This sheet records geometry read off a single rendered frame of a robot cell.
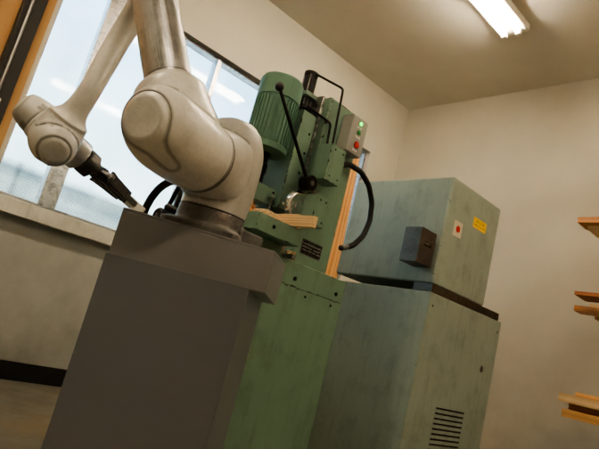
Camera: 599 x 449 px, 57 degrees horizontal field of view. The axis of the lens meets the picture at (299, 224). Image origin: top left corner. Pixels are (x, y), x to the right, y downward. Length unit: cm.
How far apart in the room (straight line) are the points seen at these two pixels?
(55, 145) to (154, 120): 42
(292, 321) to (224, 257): 93
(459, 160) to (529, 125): 57
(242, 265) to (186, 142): 27
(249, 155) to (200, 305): 35
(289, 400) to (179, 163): 123
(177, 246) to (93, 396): 33
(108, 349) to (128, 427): 15
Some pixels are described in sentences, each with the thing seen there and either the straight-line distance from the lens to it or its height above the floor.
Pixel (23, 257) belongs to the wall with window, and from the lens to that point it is 311.
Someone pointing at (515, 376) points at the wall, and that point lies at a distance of 385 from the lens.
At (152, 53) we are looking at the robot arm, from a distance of 122.
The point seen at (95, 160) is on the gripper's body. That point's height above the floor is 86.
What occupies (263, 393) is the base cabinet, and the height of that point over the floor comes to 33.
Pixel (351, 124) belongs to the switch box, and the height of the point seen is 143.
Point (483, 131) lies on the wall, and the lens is 453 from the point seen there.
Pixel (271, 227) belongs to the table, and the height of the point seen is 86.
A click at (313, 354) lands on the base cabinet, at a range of 215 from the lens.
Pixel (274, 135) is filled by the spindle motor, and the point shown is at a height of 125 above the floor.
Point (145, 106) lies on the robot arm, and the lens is 107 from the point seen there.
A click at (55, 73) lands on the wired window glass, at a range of 331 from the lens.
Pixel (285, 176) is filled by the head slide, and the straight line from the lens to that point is 218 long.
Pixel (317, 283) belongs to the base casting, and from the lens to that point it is 211.
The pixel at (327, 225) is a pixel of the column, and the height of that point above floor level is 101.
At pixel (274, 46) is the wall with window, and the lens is 405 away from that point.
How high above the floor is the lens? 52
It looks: 12 degrees up
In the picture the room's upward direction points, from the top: 15 degrees clockwise
